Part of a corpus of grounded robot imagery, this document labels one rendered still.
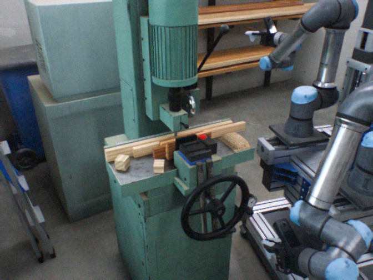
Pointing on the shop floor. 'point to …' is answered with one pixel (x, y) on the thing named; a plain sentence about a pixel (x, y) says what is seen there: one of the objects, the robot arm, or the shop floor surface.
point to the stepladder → (16, 181)
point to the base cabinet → (170, 242)
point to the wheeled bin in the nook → (21, 105)
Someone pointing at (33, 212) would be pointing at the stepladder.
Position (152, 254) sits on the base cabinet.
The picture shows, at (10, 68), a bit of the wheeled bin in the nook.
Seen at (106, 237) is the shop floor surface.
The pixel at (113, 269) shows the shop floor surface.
